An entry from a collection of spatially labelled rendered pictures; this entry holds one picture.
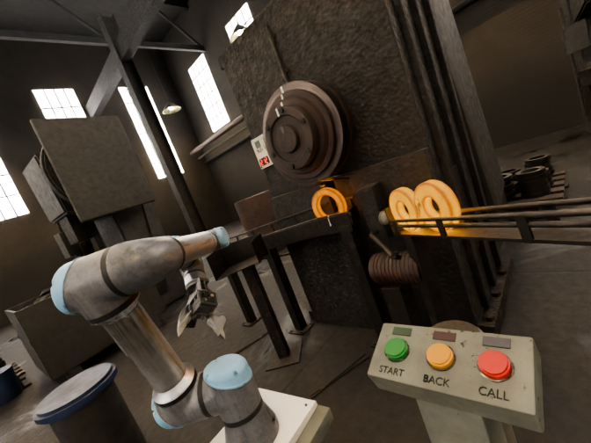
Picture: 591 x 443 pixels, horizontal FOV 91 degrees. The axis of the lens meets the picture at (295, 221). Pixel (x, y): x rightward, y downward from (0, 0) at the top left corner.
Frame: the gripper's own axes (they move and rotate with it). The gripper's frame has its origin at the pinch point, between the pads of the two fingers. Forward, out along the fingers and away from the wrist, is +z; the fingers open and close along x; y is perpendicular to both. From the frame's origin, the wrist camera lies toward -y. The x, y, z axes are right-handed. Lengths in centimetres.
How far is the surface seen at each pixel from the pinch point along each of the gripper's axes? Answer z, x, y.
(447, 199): 9, 31, 75
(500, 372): 48, 7, 60
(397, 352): 38, 6, 49
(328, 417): 30.1, 29.7, 9.3
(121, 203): -255, 5, -118
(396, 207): -11, 44, 64
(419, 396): 44, 8, 47
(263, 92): -109, 19, 66
